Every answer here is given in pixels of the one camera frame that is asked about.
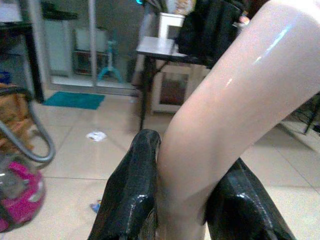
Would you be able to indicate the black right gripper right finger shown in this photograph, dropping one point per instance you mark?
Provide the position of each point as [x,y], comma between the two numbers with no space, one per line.
[240,210]

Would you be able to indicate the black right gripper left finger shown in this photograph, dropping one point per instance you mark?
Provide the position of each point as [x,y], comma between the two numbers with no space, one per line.
[132,195]

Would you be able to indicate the teal floor mat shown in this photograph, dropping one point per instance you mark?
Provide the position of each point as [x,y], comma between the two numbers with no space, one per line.
[74,100]

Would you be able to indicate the blue wrapper scrap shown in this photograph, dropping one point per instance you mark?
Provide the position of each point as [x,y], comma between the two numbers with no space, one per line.
[95,206]

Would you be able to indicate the crumpled white paper scrap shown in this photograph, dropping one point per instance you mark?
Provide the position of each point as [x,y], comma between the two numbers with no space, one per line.
[96,136]

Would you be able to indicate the pink canister vacuum cleaner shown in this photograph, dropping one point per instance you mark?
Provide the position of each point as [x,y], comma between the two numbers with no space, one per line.
[20,195]

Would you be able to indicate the white cabinet with glass door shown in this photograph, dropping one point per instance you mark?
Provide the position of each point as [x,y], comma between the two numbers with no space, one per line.
[172,87]

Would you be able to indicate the orange plush toy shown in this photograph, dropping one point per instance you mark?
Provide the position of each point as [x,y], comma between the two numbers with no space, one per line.
[13,120]

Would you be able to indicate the black folding table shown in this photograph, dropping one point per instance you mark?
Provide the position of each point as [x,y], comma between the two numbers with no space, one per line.
[160,50]

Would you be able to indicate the white box on table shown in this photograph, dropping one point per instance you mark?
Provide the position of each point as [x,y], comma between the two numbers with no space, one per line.
[170,25]

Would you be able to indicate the black bag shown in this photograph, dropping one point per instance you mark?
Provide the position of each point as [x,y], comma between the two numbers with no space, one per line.
[207,27]

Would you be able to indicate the black desk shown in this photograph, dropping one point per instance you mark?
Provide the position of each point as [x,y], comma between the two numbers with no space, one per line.
[20,50]

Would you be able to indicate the sliding glass door frame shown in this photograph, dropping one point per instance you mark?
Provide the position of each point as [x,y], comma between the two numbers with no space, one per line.
[92,42]

